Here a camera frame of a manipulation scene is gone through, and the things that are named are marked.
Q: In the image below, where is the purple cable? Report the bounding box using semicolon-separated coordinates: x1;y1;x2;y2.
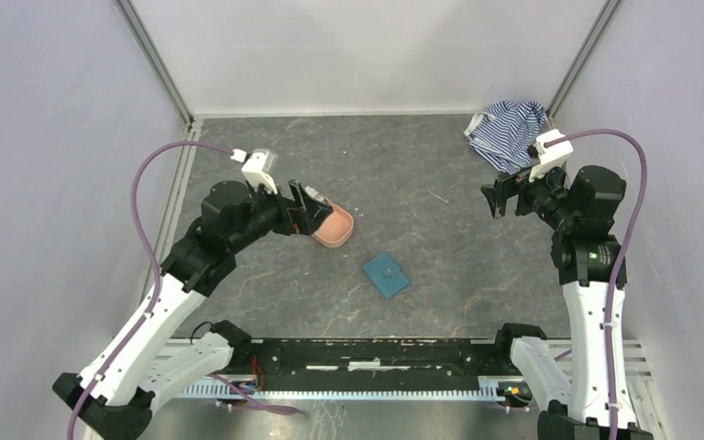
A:
543;128;649;440
65;141;236;440

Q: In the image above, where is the teal card holder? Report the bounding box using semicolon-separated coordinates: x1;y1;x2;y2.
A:
362;253;411;299

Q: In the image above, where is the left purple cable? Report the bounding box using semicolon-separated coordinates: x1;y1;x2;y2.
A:
65;141;236;440

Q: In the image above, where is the stack of credit cards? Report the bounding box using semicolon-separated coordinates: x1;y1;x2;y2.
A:
303;186;326;204

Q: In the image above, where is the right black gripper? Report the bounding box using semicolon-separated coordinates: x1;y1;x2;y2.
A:
481;156;579;231

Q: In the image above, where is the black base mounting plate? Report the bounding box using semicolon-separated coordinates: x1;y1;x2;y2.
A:
217;338;521;392

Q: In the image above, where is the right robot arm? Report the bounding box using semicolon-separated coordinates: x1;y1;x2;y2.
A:
480;165;653;439

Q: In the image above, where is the pink oval tray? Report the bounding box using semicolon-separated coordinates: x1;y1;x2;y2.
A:
312;200;354;249

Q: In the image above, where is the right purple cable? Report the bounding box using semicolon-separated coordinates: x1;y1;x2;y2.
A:
543;128;649;440

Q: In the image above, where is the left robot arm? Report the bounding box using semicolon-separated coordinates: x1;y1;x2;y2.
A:
52;181;334;439

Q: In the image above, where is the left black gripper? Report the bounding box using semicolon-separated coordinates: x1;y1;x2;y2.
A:
229;177;333;253

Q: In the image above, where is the aluminium frame rail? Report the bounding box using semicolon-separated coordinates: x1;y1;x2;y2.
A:
82;337;654;440

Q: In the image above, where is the blue striped cloth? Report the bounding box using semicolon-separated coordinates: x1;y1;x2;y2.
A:
463;101;547;173

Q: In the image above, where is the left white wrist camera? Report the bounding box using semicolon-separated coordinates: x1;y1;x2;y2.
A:
231;148;279;194

